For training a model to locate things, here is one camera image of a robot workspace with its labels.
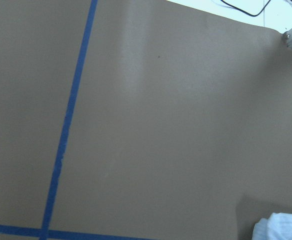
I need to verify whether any light blue button shirt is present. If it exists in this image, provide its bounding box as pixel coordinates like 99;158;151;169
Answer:
251;213;292;240

